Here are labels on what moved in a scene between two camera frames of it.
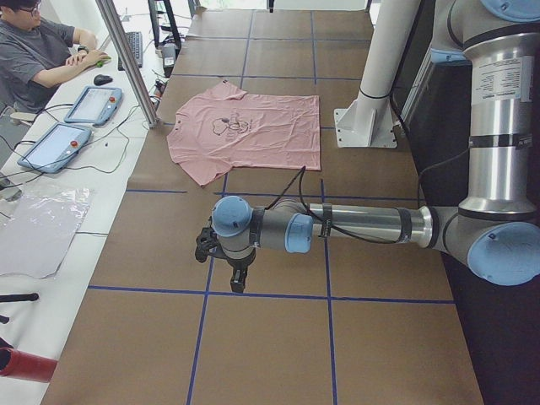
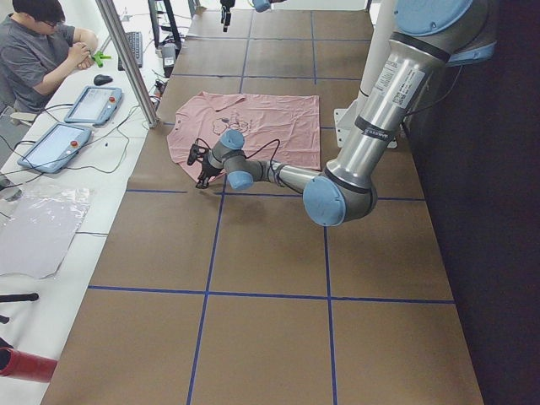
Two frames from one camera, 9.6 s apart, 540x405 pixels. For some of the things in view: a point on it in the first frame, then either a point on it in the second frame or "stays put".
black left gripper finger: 238,279 -> 202,180
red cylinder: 32,367 stays put
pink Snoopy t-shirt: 218,129 stays put
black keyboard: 135,39 stays put
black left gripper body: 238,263 -> 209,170
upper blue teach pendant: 95,105 stays put
